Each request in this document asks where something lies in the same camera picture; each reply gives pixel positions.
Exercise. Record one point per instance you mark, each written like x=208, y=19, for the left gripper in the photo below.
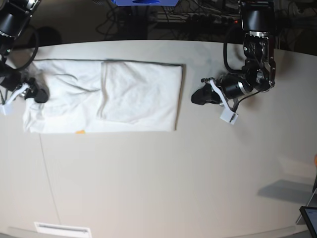
x=232, y=86

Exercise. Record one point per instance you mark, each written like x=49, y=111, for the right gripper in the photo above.
x=34, y=91

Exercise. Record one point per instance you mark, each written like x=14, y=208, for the white printed T-shirt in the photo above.
x=104, y=96

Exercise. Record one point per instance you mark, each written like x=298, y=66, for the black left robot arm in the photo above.
x=258, y=73

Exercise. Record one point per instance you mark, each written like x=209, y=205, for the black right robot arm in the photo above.
x=15, y=16

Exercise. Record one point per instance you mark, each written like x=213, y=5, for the white label on table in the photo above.
x=63, y=231

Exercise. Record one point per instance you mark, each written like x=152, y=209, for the tablet screen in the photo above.
x=308, y=217

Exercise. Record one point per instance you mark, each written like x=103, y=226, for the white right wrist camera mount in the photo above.
x=7, y=108

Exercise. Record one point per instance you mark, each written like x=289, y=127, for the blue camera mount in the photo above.
x=145, y=2

